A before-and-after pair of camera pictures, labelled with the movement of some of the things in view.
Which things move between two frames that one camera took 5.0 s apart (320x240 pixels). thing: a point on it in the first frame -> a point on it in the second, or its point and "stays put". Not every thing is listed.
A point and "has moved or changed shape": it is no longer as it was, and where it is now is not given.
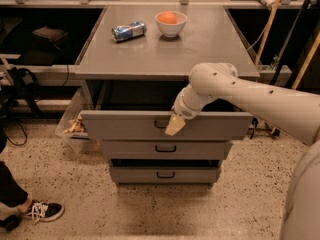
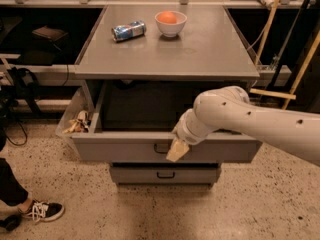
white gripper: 183,110 -> 182,129
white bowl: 171,30 stays put
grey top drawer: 134,125 has moved or changed shape
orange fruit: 167,18 stays put
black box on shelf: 49,34 stays put
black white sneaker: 38,210 stays put
